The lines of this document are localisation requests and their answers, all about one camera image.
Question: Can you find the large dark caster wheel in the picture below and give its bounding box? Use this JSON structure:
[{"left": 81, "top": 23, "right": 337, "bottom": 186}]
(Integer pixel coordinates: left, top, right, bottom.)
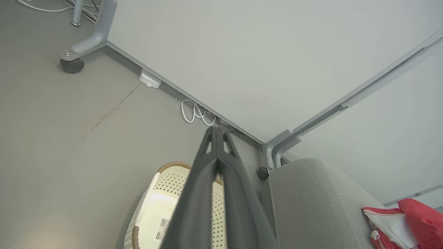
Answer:
[{"left": 60, "top": 58, "right": 84, "bottom": 74}]

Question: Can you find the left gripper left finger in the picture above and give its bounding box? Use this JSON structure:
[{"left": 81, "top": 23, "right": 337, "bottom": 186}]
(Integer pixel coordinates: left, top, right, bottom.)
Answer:
[{"left": 160, "top": 126, "right": 219, "bottom": 249}]

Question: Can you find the white barcode label sticker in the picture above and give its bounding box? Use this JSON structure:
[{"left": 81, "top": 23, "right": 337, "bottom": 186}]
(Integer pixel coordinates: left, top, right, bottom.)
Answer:
[{"left": 155, "top": 217, "right": 171, "bottom": 240}]

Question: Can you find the white power adapter box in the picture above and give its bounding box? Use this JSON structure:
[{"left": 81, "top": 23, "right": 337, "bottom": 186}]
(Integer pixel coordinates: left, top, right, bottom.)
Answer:
[{"left": 139, "top": 68, "right": 162, "bottom": 89}]

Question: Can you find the grey partition foot bracket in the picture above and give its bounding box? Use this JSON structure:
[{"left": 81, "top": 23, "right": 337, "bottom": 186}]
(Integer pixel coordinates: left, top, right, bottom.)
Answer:
[{"left": 60, "top": 0, "right": 118, "bottom": 63}]

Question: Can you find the long white floor cable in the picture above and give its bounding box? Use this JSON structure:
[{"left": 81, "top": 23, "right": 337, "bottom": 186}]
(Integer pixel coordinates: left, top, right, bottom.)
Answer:
[{"left": 16, "top": 0, "right": 75, "bottom": 13}]

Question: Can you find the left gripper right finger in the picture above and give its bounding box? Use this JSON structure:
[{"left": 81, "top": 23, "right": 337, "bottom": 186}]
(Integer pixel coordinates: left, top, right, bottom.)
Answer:
[{"left": 218, "top": 127, "right": 279, "bottom": 249}]

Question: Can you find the cream perforated laundry basket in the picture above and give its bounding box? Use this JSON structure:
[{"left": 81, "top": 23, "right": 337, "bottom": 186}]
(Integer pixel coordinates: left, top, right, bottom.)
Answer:
[{"left": 123, "top": 161, "right": 227, "bottom": 249}]

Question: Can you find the grey metal partition frame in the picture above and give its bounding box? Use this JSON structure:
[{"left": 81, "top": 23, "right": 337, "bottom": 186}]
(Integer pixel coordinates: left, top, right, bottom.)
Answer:
[{"left": 263, "top": 29, "right": 443, "bottom": 170}]

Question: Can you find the grey metal table leg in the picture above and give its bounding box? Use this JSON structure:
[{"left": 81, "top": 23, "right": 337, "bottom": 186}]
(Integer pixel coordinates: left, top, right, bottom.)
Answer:
[{"left": 70, "top": 0, "right": 84, "bottom": 27}]

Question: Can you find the white coiled power cable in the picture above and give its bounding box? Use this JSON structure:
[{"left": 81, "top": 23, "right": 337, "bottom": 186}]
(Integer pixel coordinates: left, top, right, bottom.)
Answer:
[{"left": 181, "top": 99, "right": 218, "bottom": 126}]

